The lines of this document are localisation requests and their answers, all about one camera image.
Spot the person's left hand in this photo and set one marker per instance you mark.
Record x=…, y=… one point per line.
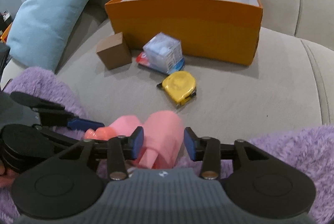
x=6, y=178

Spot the beige sofa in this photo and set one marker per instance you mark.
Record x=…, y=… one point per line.
x=261, y=96

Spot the light blue pillow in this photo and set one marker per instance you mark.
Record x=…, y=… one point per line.
x=54, y=7

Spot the clear plastic cube box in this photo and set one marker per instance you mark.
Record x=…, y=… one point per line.
x=161, y=53

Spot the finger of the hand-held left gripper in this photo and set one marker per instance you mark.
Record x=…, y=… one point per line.
x=83, y=125
x=60, y=135

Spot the small brown cardboard box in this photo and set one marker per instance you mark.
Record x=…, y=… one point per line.
x=113, y=52

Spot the pink cup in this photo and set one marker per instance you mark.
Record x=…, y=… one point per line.
x=161, y=135

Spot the orange cardboard box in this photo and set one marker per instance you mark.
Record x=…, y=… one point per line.
x=188, y=25

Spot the red and blue packet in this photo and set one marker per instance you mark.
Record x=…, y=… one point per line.
x=142, y=59

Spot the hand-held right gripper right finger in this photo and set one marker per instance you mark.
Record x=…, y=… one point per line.
x=190, y=144

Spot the pink spray bottle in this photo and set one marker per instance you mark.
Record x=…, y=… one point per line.
x=122, y=126

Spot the yellow tape measure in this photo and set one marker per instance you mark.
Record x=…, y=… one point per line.
x=178, y=85

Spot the purple fluffy blanket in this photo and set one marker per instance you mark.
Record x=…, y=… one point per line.
x=300, y=145

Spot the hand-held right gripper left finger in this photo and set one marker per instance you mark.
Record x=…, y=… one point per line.
x=137, y=143

